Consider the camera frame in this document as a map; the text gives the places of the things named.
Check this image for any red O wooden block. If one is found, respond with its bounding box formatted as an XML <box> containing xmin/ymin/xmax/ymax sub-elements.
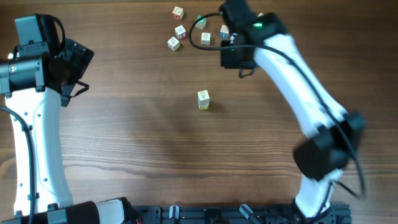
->
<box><xmin>198</xmin><ymin>90</ymin><xmax>210</xmax><ymax>106</ymax></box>

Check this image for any yellow edged wooden block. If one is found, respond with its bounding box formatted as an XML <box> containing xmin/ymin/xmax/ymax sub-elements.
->
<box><xmin>199</xmin><ymin>105</ymin><xmax>209</xmax><ymax>110</ymax></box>

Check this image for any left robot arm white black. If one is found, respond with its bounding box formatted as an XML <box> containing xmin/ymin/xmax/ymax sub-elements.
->
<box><xmin>1</xmin><ymin>14</ymin><xmax>141</xmax><ymax>223</ymax></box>

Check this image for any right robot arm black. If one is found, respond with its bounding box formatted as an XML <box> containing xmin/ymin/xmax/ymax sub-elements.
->
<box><xmin>219</xmin><ymin>1</ymin><xmax>366</xmax><ymax>222</ymax></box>

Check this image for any blue H wooden block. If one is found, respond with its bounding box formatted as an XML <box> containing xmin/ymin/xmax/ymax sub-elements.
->
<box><xmin>220</xmin><ymin>25</ymin><xmax>229</xmax><ymax>39</ymax></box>

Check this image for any green N wooden block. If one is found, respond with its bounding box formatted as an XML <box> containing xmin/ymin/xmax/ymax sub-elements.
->
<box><xmin>195</xmin><ymin>15</ymin><xmax>206</xmax><ymax>30</ymax></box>

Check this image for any green side plain wooden block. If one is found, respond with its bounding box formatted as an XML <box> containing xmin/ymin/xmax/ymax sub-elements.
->
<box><xmin>201</xmin><ymin>32</ymin><xmax>211</xmax><ymax>45</ymax></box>

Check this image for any red I wooden block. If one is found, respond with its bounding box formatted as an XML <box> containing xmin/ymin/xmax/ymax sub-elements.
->
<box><xmin>175</xmin><ymin>25</ymin><xmax>187</xmax><ymax>39</ymax></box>

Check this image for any red top left wooden block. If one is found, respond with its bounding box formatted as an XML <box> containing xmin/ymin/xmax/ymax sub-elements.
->
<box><xmin>172</xmin><ymin>6</ymin><xmax>184</xmax><ymax>21</ymax></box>

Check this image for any yellow O wooden block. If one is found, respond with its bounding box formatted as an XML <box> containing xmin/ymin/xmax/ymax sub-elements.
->
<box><xmin>167</xmin><ymin>37</ymin><xmax>180</xmax><ymax>51</ymax></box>

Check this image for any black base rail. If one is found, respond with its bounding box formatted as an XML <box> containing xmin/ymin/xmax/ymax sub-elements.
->
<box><xmin>134</xmin><ymin>204</ymin><xmax>352</xmax><ymax>224</ymax></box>

